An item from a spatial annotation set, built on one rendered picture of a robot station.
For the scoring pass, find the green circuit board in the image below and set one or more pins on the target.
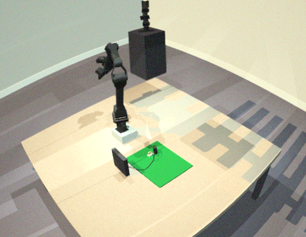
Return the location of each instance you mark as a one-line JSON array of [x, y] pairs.
[[165, 167]]

